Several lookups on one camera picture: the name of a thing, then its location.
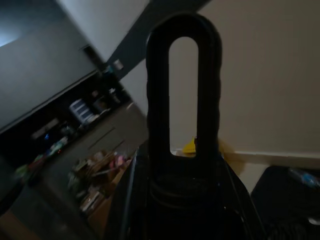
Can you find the dark cooking pot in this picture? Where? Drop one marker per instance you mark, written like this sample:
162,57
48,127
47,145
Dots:
100,105

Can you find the clear plastic bottle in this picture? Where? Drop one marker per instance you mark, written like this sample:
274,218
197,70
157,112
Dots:
306,178

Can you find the yellow dustpan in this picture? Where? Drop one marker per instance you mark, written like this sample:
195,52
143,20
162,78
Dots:
189,148

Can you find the large grey television screen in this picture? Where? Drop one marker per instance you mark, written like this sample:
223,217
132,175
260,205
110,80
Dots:
42,70

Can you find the dark television cabinet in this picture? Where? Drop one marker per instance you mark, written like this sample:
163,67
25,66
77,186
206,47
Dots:
75,130

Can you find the cardboard box with clutter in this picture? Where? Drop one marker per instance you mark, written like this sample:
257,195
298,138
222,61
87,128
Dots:
100,175

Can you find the white plastic drawer unit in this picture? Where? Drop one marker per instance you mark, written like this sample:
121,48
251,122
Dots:
80,111

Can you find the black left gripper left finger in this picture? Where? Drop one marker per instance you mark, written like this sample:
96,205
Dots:
130,207

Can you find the black bin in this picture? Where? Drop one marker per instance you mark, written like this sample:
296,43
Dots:
280,205

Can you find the small grey cup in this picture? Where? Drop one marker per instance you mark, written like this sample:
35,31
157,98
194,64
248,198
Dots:
117,64

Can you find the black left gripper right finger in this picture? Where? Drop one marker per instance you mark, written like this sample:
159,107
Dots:
235,212

